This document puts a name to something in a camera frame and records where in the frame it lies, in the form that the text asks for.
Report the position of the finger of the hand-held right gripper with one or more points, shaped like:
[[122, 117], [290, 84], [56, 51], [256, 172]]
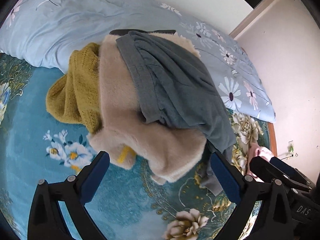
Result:
[[287, 168], [262, 168]]

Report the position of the wall socket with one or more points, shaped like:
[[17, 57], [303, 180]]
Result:
[[290, 147]]

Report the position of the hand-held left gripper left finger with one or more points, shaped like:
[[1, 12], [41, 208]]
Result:
[[96, 177]]

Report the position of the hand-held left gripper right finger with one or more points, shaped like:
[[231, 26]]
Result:
[[225, 177]]

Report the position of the mustard yellow knit sweater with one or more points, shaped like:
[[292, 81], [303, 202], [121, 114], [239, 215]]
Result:
[[72, 92]]

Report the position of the cream fleece garment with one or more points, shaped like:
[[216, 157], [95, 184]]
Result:
[[117, 92]]

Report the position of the teal floral blanket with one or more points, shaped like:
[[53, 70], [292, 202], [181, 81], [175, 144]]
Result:
[[37, 130]]

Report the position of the grey-blue pants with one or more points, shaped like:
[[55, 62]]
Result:
[[175, 80]]

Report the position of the pink cloth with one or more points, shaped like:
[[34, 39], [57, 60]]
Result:
[[260, 152]]

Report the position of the wooden door trim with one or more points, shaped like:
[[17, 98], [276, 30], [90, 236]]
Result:
[[250, 17]]

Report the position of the light blue floral duvet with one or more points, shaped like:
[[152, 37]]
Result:
[[75, 17]]

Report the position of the wooden bed frame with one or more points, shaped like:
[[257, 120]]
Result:
[[273, 140]]

